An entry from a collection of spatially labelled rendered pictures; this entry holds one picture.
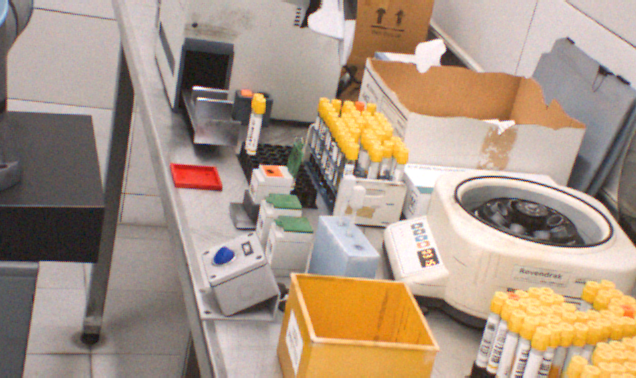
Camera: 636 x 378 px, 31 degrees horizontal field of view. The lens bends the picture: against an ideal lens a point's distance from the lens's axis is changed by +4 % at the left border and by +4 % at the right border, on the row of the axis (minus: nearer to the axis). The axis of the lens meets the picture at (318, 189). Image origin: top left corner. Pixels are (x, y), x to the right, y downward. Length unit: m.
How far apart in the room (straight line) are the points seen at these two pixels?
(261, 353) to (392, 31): 1.17
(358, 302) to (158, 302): 1.83
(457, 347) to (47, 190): 0.52
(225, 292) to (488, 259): 0.32
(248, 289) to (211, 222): 0.25
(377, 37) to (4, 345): 1.15
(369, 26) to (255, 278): 1.09
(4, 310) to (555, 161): 0.84
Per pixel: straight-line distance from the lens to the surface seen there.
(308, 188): 1.63
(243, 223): 1.52
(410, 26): 2.32
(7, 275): 1.39
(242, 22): 1.85
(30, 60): 3.24
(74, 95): 3.28
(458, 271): 1.40
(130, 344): 2.88
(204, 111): 1.77
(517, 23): 2.17
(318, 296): 1.24
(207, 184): 1.62
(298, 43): 1.88
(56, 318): 2.95
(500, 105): 1.97
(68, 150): 1.50
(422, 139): 1.67
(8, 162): 1.40
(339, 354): 1.13
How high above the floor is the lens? 1.55
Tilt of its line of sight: 23 degrees down
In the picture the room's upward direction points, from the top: 12 degrees clockwise
